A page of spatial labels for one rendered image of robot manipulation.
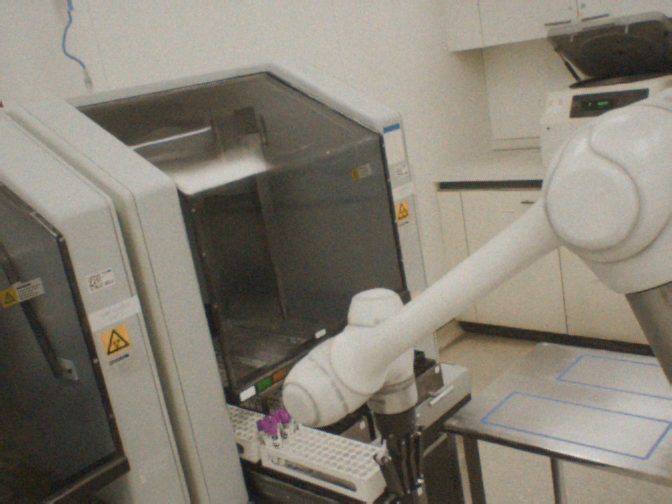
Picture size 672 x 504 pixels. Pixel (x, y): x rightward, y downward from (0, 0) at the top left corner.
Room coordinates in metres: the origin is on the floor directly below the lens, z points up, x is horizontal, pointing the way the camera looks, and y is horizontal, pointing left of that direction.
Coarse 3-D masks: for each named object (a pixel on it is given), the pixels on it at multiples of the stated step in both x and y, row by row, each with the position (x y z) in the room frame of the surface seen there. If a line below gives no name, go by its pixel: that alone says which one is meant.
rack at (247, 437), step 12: (228, 408) 1.60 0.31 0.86; (240, 408) 1.59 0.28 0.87; (240, 420) 1.53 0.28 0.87; (252, 420) 1.53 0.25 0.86; (240, 432) 1.47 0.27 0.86; (252, 432) 1.46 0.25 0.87; (240, 444) 1.52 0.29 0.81; (252, 444) 1.42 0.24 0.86; (240, 456) 1.45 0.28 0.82; (252, 456) 1.42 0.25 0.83
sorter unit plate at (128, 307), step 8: (136, 296) 1.30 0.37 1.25; (120, 304) 1.27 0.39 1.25; (128, 304) 1.28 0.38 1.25; (136, 304) 1.30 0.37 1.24; (96, 312) 1.24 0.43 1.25; (104, 312) 1.25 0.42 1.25; (112, 312) 1.26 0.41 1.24; (120, 312) 1.27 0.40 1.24; (128, 312) 1.28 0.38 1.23; (136, 312) 1.29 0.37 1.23; (96, 320) 1.24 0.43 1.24; (104, 320) 1.25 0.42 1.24; (112, 320) 1.26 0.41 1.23; (96, 328) 1.23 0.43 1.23
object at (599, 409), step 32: (544, 352) 1.69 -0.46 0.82; (576, 352) 1.65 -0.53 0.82; (608, 352) 1.62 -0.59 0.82; (512, 384) 1.55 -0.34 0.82; (544, 384) 1.52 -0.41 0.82; (576, 384) 1.50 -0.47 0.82; (608, 384) 1.47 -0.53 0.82; (640, 384) 1.45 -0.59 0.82; (480, 416) 1.43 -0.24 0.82; (512, 416) 1.41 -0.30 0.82; (544, 416) 1.39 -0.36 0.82; (576, 416) 1.36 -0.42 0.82; (608, 416) 1.34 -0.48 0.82; (640, 416) 1.32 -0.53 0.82; (544, 448) 1.27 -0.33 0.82; (576, 448) 1.25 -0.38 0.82; (608, 448) 1.23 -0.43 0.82; (640, 448) 1.21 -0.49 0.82
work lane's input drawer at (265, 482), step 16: (256, 464) 1.41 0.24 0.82; (256, 480) 1.40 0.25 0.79; (272, 480) 1.36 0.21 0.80; (288, 480) 1.34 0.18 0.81; (272, 496) 1.37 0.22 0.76; (288, 496) 1.33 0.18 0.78; (304, 496) 1.30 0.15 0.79; (320, 496) 1.27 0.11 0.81; (336, 496) 1.25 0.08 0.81; (384, 496) 1.21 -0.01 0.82
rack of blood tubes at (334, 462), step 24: (312, 432) 1.42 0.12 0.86; (264, 456) 1.39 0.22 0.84; (288, 456) 1.34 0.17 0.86; (312, 456) 1.32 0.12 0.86; (336, 456) 1.30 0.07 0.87; (360, 456) 1.28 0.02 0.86; (312, 480) 1.30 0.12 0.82; (336, 480) 1.31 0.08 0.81; (360, 480) 1.21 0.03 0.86; (384, 480) 1.23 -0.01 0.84
